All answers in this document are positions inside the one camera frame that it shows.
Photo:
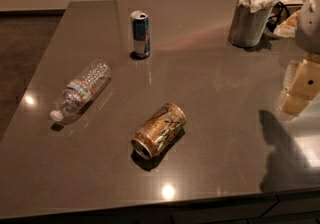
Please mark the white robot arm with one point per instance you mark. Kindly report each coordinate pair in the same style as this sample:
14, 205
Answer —
307, 32

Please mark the clear plastic water bottle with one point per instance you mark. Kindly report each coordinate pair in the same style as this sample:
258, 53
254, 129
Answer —
80, 91

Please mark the black wire basket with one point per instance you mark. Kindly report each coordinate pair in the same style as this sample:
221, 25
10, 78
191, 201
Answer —
280, 13

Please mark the metal bucket napkin holder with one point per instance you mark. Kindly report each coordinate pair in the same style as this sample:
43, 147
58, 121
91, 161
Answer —
247, 28

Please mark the blue silver energy drink can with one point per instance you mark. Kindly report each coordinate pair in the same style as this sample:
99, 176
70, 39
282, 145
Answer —
140, 33

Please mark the orange drink can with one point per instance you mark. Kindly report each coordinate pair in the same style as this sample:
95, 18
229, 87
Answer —
158, 131

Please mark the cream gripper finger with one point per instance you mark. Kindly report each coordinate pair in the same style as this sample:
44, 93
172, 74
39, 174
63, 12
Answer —
301, 85

